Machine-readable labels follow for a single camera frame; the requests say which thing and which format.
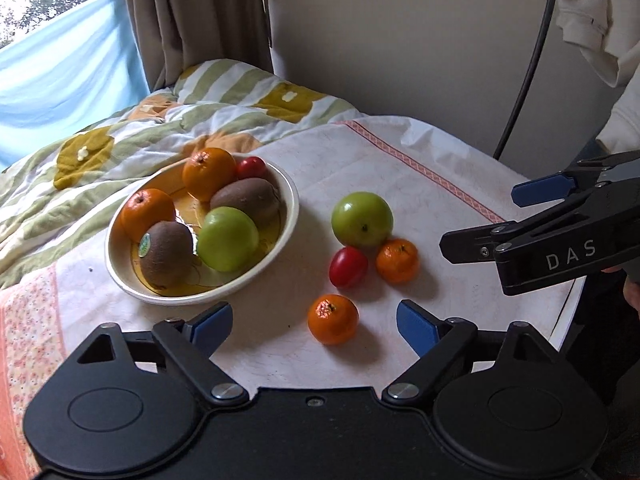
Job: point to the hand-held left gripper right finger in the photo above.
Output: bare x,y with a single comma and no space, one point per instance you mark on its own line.
417,327

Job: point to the green apple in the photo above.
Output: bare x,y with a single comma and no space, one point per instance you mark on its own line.
362,219
227,239

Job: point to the small mandarin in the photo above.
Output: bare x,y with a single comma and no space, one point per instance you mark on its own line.
333,320
397,261

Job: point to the person's right hand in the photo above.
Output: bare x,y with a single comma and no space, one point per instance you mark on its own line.
632,297

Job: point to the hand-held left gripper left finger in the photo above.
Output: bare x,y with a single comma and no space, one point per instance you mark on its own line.
212,327

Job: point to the red cherry tomato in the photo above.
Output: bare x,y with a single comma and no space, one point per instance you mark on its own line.
250,167
348,266

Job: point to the brown kiwi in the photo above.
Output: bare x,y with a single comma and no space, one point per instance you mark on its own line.
247,199

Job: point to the beige curtain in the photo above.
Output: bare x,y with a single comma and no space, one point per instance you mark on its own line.
200,10

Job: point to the person's right forearm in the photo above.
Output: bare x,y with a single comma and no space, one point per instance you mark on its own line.
625,120

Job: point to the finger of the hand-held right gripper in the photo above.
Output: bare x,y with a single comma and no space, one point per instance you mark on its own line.
542,189
467,246

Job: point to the orange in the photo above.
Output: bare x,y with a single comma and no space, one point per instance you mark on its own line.
147,215
207,175

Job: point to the kiwi with green sticker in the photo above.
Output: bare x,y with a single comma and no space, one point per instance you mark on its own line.
167,255

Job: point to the person's white sweatshirt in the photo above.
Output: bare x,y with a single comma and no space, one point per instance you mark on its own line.
590,0

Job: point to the light blue window cloth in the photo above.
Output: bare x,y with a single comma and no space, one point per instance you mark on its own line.
60,85

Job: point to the white tablecloth with pink border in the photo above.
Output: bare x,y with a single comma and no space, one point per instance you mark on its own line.
325,160

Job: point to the white ceramic bowl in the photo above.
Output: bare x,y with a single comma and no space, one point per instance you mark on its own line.
122,272

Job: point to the striped floral quilt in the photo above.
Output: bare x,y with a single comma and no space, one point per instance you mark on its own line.
75,195

